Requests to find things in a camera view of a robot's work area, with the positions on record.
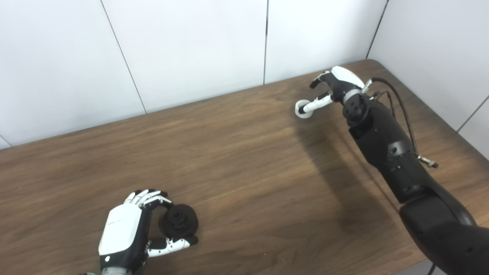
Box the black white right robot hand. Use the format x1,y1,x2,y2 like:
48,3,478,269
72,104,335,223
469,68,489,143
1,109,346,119
298,66,365,115

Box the white plastic ring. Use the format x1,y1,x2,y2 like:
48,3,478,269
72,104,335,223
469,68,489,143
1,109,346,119
295,99,315,119

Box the round black plastic part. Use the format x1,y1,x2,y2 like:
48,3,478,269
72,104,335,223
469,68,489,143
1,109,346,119
159,204,199,239

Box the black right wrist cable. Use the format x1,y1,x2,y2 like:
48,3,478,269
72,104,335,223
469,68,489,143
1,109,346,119
363,77,439,168

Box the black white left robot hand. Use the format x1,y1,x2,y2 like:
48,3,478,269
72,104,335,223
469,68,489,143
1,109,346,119
98,189,199,272

